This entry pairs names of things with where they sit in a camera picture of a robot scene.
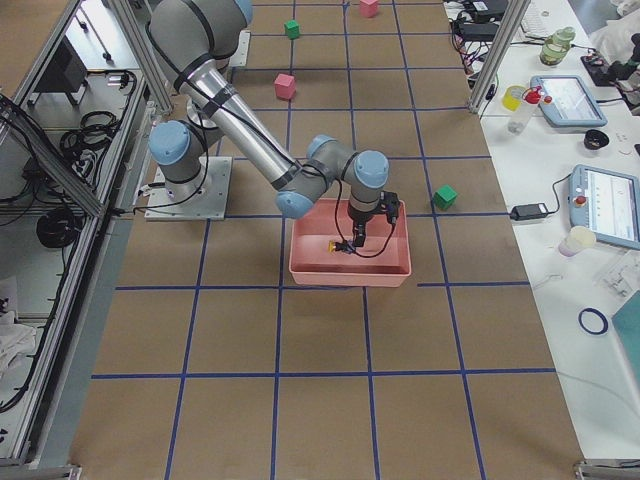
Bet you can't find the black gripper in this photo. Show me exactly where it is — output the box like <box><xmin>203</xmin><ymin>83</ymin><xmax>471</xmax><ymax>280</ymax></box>
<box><xmin>347</xmin><ymin>203</ymin><xmax>374</xmax><ymax>250</ymax></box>

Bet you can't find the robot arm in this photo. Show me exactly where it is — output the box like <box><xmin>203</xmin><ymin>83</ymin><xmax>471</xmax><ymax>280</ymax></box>
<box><xmin>146</xmin><ymin>1</ymin><xmax>399</xmax><ymax>253</ymax></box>

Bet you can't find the pink plastic bin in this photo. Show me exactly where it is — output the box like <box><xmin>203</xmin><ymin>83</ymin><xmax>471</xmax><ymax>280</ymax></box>
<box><xmin>289</xmin><ymin>198</ymin><xmax>412</xmax><ymax>287</ymax></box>

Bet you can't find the green foam cube far right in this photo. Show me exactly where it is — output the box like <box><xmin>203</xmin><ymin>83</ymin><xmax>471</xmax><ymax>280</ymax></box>
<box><xmin>432</xmin><ymin>184</ymin><xmax>458</xmax><ymax>211</ymax></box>

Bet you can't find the green foam cube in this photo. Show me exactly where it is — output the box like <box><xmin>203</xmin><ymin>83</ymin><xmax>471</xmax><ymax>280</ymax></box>
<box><xmin>432</xmin><ymin>184</ymin><xmax>458</xmax><ymax>211</ymax></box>
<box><xmin>283</xmin><ymin>19</ymin><xmax>301</xmax><ymax>40</ymax></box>

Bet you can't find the pink foam cube centre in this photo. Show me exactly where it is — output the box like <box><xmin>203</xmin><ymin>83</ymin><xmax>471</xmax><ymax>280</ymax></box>
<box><xmin>273</xmin><ymin>73</ymin><xmax>296</xmax><ymax>101</ymax></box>

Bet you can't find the black power supply on desk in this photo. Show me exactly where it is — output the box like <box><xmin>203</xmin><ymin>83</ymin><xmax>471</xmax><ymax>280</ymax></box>
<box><xmin>509</xmin><ymin>202</ymin><xmax>556</xmax><ymax>221</ymax></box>

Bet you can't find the yellow tape roll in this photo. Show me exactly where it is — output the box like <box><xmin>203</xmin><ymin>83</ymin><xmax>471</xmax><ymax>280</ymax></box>
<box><xmin>501</xmin><ymin>85</ymin><xmax>527</xmax><ymax>112</ymax></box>

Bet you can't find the green foam cube front left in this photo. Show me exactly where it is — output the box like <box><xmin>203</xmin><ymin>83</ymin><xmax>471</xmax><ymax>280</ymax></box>
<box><xmin>283</xmin><ymin>19</ymin><xmax>301</xmax><ymax>40</ymax></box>

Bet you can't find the white paper cup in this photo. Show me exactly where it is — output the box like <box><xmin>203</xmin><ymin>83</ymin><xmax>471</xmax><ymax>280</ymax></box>
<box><xmin>558</xmin><ymin>226</ymin><xmax>597</xmax><ymax>257</ymax></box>

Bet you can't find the pink foam cube near gripper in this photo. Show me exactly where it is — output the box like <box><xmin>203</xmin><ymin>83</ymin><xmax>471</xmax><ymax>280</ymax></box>
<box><xmin>359</xmin><ymin>0</ymin><xmax>379</xmax><ymax>18</ymax></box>

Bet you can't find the teach pendant far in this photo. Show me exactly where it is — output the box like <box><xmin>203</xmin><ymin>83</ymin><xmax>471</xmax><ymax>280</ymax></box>
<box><xmin>530</xmin><ymin>75</ymin><xmax>608</xmax><ymax>129</ymax></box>

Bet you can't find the teach pendant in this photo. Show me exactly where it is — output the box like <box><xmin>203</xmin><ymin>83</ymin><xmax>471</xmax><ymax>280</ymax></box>
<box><xmin>568</xmin><ymin>164</ymin><xmax>639</xmax><ymax>250</ymax></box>
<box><xmin>530</xmin><ymin>75</ymin><xmax>608</xmax><ymax>129</ymax></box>

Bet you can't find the teach pendant near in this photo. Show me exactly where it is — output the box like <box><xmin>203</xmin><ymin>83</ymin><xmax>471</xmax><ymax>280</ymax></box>
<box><xmin>568</xmin><ymin>164</ymin><xmax>639</xmax><ymax>250</ymax></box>

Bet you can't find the black lens cap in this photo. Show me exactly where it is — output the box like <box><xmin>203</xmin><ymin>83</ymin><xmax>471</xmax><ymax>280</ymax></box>
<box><xmin>583</xmin><ymin>129</ymin><xmax>610</xmax><ymax>151</ymax></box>

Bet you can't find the green water bottle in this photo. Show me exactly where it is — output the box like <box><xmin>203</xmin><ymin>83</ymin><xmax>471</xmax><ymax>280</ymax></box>
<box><xmin>539</xmin><ymin>26</ymin><xmax>576</xmax><ymax>66</ymax></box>

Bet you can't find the black camera cable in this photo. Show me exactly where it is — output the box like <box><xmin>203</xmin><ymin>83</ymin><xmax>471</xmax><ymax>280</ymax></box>
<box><xmin>333</xmin><ymin>177</ymin><xmax>399</xmax><ymax>259</ymax></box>

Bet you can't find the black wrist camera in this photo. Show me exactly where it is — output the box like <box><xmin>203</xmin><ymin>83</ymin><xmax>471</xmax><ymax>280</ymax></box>
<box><xmin>380</xmin><ymin>191</ymin><xmax>400</xmax><ymax>225</ymax></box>

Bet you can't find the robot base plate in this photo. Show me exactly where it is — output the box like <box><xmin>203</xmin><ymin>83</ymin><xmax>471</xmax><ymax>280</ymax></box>
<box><xmin>144</xmin><ymin>156</ymin><xmax>233</xmax><ymax>222</ymax></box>

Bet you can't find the blue tape ring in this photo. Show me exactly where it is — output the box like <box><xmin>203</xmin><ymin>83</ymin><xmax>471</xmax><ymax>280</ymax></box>
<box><xmin>578</xmin><ymin>308</ymin><xmax>610</xmax><ymax>336</ymax></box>

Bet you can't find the aluminium frame post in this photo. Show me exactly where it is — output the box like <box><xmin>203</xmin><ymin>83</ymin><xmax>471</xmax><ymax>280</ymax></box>
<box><xmin>467</xmin><ymin>0</ymin><xmax>530</xmax><ymax>114</ymax></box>

